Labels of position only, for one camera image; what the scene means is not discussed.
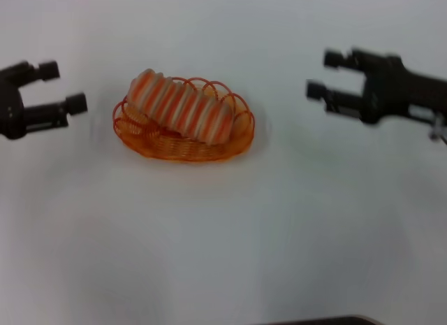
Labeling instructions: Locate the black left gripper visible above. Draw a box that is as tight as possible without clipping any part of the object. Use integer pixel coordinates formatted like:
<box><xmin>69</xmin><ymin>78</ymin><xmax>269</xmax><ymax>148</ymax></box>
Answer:
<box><xmin>0</xmin><ymin>60</ymin><xmax>89</xmax><ymax>141</ymax></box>

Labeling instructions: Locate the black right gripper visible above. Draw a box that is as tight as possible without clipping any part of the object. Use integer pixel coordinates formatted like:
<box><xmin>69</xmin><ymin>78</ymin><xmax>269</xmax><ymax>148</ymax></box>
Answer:
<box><xmin>306</xmin><ymin>48</ymin><xmax>447</xmax><ymax>125</ymax></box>

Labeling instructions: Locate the orange striped bread loaf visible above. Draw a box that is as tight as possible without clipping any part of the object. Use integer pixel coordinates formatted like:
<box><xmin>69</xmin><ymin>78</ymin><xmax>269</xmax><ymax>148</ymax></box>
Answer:
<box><xmin>126</xmin><ymin>68</ymin><xmax>235</xmax><ymax>146</ymax></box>

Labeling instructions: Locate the orange woven plastic basket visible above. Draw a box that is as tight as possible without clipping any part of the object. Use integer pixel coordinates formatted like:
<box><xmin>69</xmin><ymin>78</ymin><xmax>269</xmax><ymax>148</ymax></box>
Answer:
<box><xmin>112</xmin><ymin>76</ymin><xmax>258</xmax><ymax>164</ymax></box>

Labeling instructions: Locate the dark robot chest edge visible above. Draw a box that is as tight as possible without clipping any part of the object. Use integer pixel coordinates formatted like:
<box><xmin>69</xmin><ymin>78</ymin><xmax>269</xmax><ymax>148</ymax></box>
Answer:
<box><xmin>268</xmin><ymin>315</ymin><xmax>380</xmax><ymax>325</ymax></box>

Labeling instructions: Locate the silver cable connector plug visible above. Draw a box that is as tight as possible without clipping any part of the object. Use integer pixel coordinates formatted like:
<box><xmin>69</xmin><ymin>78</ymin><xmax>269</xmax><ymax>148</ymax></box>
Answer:
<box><xmin>428</xmin><ymin>111</ymin><xmax>447</xmax><ymax>145</ymax></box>

